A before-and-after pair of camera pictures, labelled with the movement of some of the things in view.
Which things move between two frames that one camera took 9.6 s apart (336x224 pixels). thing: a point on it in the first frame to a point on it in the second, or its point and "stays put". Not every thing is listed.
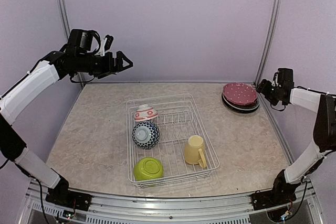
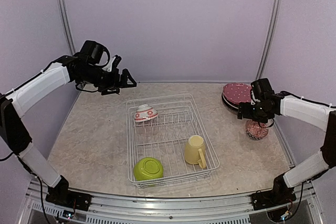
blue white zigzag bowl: [146, 135] to [256, 130]
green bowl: [147, 168] stays put
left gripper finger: [106, 75] to [111, 90]
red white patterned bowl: [144, 112] stays put
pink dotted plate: [240, 93] stays put
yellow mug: [194, 151] stays put
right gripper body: [271, 94] to [258, 113]
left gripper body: [98, 67] to [94, 76]
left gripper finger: [118, 62] to [124, 76]
